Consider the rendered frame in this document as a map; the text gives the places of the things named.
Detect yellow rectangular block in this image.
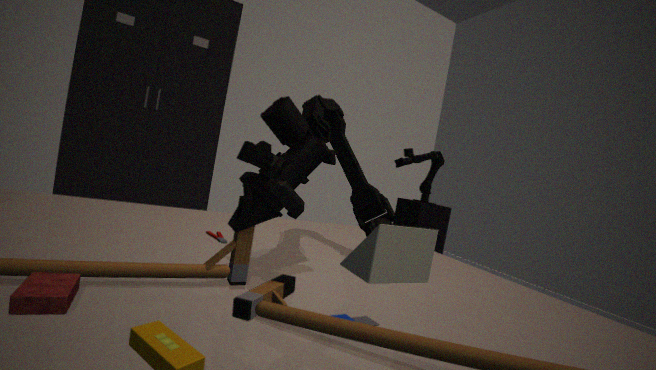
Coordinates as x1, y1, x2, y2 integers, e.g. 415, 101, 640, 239
129, 321, 205, 370

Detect red-handled pliers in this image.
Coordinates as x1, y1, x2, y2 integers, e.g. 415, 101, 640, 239
206, 232, 227, 243

